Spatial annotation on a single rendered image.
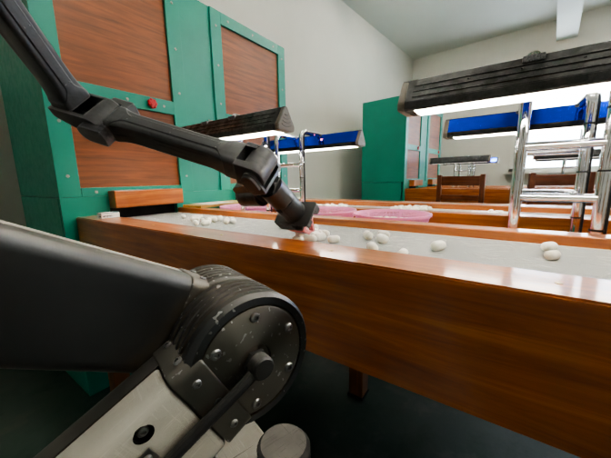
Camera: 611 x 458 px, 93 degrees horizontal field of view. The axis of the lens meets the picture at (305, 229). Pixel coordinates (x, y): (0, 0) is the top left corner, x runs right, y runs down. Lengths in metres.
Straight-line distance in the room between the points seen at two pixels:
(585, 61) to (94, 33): 1.51
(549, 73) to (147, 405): 0.73
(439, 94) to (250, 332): 0.61
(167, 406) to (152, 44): 1.56
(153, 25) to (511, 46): 5.19
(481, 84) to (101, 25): 1.38
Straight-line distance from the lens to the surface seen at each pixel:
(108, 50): 1.57
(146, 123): 0.72
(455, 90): 0.72
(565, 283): 0.47
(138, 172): 1.51
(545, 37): 5.96
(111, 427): 0.28
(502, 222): 1.15
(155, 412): 0.27
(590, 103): 1.14
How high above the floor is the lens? 0.89
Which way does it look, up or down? 10 degrees down
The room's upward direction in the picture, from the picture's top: 1 degrees counter-clockwise
